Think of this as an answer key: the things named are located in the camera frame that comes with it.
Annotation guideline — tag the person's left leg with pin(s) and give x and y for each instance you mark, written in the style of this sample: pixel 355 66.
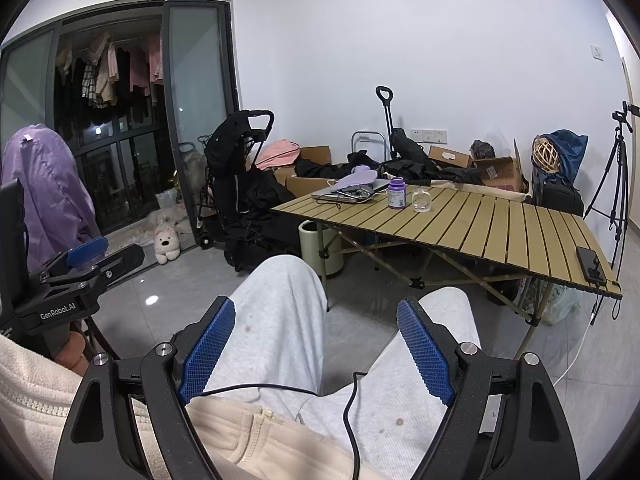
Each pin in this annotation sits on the person's left leg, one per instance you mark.
pixel 280 320

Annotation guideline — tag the grey laptop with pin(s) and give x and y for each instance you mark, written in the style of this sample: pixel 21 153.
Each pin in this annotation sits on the grey laptop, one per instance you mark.
pixel 345 194

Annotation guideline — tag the cream jacket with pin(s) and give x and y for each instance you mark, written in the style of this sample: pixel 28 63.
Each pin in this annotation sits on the cream jacket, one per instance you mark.
pixel 250 435

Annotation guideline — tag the person's right leg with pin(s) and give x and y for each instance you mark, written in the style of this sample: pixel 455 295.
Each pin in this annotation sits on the person's right leg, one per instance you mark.
pixel 400 400

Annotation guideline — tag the slatted folding table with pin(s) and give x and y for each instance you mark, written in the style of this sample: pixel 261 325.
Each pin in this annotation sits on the slatted folding table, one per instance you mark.
pixel 475 225

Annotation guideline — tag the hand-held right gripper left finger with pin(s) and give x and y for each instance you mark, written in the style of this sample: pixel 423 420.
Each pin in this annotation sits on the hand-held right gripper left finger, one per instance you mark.
pixel 207 352

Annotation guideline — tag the silver metal frame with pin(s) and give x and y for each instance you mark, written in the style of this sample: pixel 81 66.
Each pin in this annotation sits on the silver metal frame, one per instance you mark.
pixel 352 142

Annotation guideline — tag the row of hanging clothes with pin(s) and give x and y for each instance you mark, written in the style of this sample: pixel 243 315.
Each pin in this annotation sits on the row of hanging clothes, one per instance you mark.
pixel 110 70

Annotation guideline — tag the sliding glass door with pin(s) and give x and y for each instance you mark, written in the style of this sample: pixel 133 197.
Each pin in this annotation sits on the sliding glass door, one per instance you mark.
pixel 200 110

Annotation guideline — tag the black bag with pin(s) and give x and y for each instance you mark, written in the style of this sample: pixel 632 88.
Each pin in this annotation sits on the black bag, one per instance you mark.
pixel 557 199

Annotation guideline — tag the wall socket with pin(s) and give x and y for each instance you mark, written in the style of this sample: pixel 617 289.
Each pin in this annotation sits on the wall socket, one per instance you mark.
pixel 428 135

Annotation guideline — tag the patterned plastic bag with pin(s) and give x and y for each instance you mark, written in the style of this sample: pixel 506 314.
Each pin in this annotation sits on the patterned plastic bag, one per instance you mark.
pixel 555 305

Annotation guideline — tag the clear glass cup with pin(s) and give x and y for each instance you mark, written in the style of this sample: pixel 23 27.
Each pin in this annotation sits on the clear glass cup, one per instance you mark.
pixel 421 201

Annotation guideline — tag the white trash bin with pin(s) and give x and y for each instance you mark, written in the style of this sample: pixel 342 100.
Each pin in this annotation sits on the white trash bin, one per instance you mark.
pixel 315 247

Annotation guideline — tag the wall switch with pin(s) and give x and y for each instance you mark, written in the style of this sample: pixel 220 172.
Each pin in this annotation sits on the wall switch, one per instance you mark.
pixel 596 52

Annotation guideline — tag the person's left forearm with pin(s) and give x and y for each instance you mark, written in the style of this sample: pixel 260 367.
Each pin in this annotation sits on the person's left forearm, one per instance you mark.
pixel 35 405

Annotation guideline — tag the cardboard box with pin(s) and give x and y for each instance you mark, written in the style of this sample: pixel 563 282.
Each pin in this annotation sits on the cardboard box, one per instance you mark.
pixel 500 170
pixel 315 154
pixel 305 186
pixel 450 157

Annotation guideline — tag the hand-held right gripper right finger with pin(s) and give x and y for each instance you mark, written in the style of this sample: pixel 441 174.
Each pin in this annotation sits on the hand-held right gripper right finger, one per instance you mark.
pixel 425 355

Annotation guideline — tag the white plush dog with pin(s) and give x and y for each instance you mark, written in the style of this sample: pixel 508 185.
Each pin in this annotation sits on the white plush dog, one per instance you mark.
pixel 166 242

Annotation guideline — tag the person's leg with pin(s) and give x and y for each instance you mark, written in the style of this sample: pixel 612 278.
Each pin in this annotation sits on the person's leg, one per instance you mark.
pixel 400 400
pixel 280 320

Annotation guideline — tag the black smartphone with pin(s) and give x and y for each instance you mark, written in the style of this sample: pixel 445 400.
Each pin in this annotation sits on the black smartphone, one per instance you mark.
pixel 590 263

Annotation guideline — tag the pink cloth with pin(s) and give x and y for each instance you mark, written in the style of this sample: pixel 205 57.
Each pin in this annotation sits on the pink cloth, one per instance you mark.
pixel 277 152

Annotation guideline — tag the person's left hand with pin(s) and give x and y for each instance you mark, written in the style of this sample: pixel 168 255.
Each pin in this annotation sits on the person's left hand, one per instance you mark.
pixel 72 355

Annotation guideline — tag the black tripod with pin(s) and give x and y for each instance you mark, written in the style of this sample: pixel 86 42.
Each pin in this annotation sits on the black tripod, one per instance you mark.
pixel 620 170

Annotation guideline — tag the black stroller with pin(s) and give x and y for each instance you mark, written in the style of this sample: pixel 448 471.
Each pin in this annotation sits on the black stroller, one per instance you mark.
pixel 240 185

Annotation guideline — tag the woven rattan ball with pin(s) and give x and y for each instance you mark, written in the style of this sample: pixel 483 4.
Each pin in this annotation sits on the woven rattan ball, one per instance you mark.
pixel 544 155

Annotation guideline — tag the purple pouch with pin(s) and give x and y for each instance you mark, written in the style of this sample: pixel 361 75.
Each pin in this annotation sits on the purple pouch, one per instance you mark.
pixel 357 178

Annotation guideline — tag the purple pill bottle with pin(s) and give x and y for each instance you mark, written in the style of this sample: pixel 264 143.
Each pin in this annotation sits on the purple pill bottle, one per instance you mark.
pixel 396 195

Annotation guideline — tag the purple jacket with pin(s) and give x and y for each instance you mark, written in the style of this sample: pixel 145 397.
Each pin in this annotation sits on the purple jacket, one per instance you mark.
pixel 45 195

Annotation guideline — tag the black clothes pile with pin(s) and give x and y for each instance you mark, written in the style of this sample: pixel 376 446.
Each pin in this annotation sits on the black clothes pile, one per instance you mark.
pixel 320 167
pixel 425 170

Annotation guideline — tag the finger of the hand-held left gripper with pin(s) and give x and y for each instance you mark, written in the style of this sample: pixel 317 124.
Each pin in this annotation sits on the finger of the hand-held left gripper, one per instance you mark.
pixel 122 260
pixel 87 252

